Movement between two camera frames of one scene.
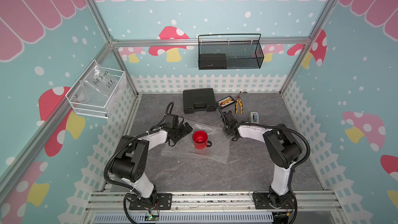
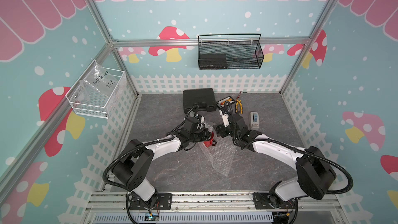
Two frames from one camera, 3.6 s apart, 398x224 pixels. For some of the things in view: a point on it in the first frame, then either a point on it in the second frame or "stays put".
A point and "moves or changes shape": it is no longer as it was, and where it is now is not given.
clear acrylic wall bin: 95,92 stays put
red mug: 200,138 moves or changes shape
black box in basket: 212,61 stays put
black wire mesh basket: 237,51 stays put
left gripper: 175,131 → 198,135
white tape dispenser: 254,117 stays put
